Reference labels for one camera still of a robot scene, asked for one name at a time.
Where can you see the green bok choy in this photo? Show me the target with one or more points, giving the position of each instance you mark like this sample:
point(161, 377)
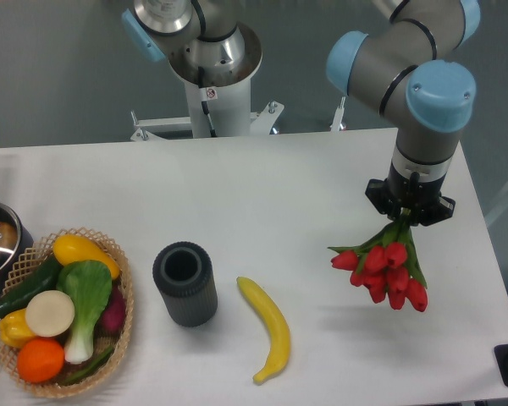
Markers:
point(88, 284)

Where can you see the woven wicker basket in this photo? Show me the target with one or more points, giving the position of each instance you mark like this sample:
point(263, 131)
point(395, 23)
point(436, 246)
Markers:
point(24, 266)

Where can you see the yellow bell pepper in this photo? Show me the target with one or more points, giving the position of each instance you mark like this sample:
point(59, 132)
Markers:
point(14, 330)

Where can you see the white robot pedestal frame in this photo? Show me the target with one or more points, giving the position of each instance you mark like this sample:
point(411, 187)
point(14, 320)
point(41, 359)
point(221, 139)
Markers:
point(213, 112)

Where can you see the yellow plastic banana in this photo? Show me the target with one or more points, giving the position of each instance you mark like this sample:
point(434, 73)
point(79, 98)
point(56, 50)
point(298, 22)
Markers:
point(277, 327)

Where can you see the yellow squash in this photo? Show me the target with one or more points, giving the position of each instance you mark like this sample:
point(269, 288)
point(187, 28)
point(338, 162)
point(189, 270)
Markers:
point(70, 248)

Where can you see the white round radish slice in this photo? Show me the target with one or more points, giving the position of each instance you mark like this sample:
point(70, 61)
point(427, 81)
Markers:
point(50, 313)

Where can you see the orange fruit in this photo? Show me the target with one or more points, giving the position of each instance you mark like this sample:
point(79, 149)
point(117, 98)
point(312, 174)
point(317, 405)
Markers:
point(40, 360)

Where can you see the red tulip bouquet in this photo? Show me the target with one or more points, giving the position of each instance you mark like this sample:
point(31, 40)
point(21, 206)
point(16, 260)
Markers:
point(386, 265)

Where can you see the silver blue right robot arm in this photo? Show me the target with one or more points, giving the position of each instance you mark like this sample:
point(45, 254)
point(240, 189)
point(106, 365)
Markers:
point(402, 75)

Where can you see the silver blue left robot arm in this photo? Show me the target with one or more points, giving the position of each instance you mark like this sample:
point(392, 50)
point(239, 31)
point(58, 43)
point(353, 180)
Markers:
point(203, 41)

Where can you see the dark green cucumber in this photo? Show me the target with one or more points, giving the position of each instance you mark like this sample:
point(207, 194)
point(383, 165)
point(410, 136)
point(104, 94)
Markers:
point(43, 278)

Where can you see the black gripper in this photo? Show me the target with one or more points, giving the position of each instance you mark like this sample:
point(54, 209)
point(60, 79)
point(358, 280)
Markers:
point(423, 199)

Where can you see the green chili pepper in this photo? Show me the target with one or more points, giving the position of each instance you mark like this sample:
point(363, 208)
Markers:
point(89, 367)

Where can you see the purple sweet potato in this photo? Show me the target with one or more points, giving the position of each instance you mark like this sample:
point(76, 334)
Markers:
point(112, 318)

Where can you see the dark grey ribbed vase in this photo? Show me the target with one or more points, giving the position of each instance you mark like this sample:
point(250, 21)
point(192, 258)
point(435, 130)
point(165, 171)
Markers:
point(183, 275)

